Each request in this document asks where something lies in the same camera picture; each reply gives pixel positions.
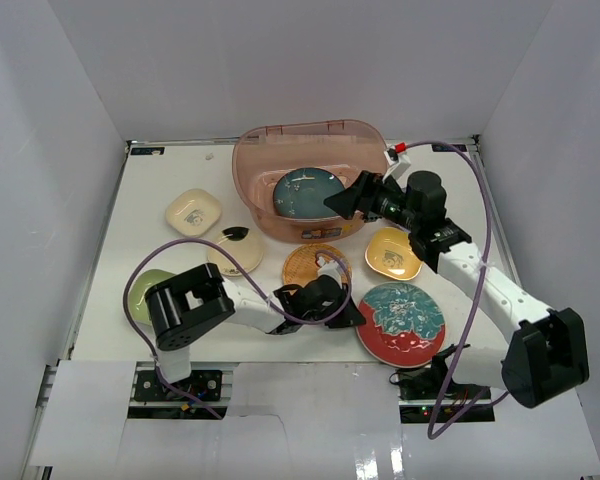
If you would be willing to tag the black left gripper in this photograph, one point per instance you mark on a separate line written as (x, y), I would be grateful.
(338, 308)

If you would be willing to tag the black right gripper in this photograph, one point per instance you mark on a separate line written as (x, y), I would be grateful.
(372, 187)

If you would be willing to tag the red and teal plate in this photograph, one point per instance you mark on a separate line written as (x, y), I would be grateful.
(404, 327)

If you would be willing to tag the dark teal round plate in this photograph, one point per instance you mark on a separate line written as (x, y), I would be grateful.
(300, 193)

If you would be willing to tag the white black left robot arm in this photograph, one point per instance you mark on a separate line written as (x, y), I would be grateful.
(187, 306)

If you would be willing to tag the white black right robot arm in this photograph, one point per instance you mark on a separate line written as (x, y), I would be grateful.
(546, 353)

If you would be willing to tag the pink translucent plastic bin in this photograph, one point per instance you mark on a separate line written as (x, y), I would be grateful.
(263, 155)

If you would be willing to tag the round woven bamboo plate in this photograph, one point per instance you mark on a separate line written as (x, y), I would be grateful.
(302, 265)

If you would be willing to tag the yellow square dish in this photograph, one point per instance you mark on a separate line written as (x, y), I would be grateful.
(389, 253)

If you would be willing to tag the cream round plate black mark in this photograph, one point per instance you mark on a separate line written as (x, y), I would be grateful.
(245, 245)

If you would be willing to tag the cream square dish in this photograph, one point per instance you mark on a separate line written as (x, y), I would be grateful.
(193, 212)

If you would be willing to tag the light green dish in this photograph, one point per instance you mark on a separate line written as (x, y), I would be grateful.
(136, 296)

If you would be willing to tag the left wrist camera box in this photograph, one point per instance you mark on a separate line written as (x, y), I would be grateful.
(328, 267)

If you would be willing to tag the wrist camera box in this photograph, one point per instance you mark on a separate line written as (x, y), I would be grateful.
(328, 267)
(398, 161)

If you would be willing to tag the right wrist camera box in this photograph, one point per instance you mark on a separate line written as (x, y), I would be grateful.
(398, 161)

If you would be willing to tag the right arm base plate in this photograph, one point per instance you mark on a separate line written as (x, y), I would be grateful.
(421, 387)

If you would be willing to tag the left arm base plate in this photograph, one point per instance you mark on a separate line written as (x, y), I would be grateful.
(204, 384)

